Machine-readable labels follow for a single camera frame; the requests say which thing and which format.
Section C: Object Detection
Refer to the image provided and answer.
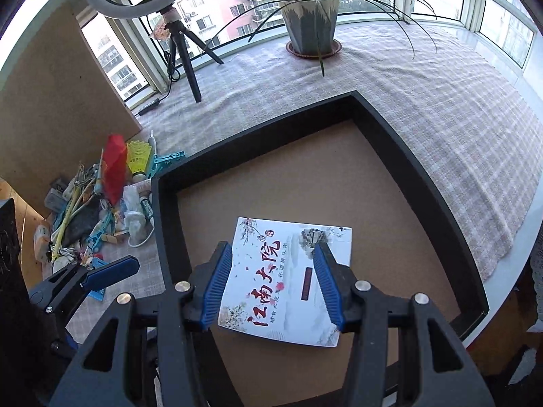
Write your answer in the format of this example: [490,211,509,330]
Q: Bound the green lip balm tube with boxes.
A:
[140,197,155,226]

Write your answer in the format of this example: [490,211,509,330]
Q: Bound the white calligraphy printed box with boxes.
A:
[217,217,353,348]

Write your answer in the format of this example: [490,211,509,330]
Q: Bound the black rectangular tray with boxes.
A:
[153,92,493,406]

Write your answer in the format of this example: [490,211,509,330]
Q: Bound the wooden board panel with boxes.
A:
[1,5,141,214]

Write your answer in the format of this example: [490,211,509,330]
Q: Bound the ring light on tripod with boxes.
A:
[88,0,224,103]

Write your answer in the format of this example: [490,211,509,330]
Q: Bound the teal clothes peg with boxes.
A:
[146,152,185,178]

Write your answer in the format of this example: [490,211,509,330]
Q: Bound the white coiled USB cable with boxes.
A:
[126,211,156,249]

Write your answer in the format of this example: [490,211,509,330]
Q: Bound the red packet bag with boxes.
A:
[102,134,128,206]

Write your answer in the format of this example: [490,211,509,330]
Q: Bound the yellow shuttlecock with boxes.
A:
[127,141,152,183]

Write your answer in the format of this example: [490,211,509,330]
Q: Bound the grey plant pot with plant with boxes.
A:
[211,0,439,77]

